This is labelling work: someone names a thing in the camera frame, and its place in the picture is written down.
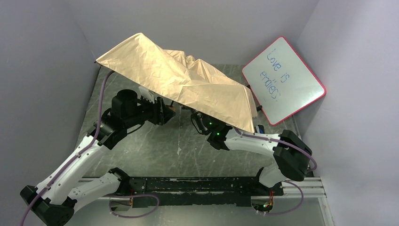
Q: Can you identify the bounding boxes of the beige folding umbrella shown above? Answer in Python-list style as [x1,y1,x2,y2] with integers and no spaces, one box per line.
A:
[96,33,257,133]

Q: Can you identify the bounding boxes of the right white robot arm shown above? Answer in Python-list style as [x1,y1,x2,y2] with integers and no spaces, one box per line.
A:
[191,110,312,187]

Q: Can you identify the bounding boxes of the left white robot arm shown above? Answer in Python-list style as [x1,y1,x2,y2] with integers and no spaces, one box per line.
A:
[20,89,175,226]

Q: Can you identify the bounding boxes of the blue marker pen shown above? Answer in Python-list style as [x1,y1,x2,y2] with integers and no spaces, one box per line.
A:
[255,125,265,134]

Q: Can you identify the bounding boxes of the pink framed whiteboard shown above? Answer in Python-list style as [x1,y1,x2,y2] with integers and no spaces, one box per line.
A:
[242,36,327,125]

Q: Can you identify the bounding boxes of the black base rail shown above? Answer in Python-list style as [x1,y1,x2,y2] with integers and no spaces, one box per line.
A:
[110,177,284,208]

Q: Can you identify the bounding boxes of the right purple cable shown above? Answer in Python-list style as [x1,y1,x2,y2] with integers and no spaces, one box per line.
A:
[232,126,318,217]

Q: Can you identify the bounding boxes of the purple cable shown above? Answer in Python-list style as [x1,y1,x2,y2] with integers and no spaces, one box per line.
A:
[232,126,318,217]
[20,70,116,226]

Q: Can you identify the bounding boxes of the aluminium frame rail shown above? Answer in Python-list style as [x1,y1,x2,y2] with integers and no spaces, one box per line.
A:
[69,169,325,204]

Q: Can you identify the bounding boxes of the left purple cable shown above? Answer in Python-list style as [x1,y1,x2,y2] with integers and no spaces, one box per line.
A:
[20,70,116,226]

